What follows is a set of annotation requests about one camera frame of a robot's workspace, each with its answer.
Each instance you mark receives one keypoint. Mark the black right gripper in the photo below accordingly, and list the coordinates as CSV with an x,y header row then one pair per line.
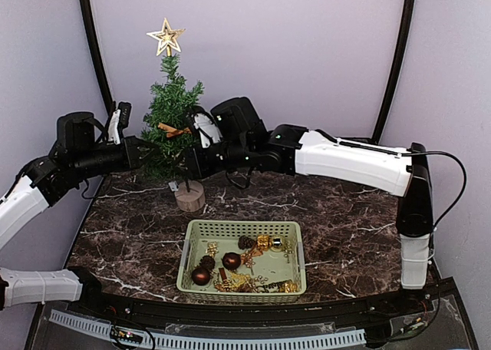
x,y
196,166

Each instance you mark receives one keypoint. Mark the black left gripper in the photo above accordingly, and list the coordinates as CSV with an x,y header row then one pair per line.
x,y
131,160

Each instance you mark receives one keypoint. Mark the brown ribbon bow ornament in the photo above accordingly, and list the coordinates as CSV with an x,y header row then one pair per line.
x,y
172,131

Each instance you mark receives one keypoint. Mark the small green christmas tree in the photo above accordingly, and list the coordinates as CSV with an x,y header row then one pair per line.
x,y
171,104

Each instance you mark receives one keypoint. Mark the gold star ornament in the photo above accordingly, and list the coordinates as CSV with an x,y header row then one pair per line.
x,y
167,39

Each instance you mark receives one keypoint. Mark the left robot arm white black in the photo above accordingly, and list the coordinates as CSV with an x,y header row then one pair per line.
x,y
84,148

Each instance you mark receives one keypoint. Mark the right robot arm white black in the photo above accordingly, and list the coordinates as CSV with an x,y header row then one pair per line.
x,y
291,149

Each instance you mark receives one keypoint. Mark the pine cone ornament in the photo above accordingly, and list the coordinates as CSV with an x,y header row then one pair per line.
x,y
207,262
245,242

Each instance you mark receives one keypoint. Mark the gold gift box ornament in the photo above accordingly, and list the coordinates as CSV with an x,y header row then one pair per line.
x,y
263,242
288,287

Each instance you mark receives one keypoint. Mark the shiny gold ball ornament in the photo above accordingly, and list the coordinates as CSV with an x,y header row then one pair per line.
x,y
277,243

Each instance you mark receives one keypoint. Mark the cream perforated plastic basket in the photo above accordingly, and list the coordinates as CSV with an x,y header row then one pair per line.
x,y
260,274

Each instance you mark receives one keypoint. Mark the brown ball ornament middle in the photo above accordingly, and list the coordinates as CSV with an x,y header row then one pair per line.
x,y
231,261

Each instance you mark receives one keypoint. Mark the brown ball ornament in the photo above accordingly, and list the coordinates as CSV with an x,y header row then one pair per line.
x,y
231,261
201,276

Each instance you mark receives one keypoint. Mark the brown ball ornament front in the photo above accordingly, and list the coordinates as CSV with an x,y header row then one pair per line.
x,y
201,276

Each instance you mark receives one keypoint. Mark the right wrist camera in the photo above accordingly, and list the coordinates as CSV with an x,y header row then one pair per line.
x,y
205,127

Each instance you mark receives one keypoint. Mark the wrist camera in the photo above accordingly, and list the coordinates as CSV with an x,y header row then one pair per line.
x,y
118,122
205,127

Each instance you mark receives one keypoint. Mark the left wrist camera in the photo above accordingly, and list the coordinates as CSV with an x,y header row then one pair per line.
x,y
118,122

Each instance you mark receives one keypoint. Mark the black corner frame post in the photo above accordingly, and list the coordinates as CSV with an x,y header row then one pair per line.
x,y
95,52

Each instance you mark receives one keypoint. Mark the white slotted cable duct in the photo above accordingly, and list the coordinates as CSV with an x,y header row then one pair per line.
x,y
202,337

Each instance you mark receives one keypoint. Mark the black front table rail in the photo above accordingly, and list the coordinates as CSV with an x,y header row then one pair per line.
x,y
369,310

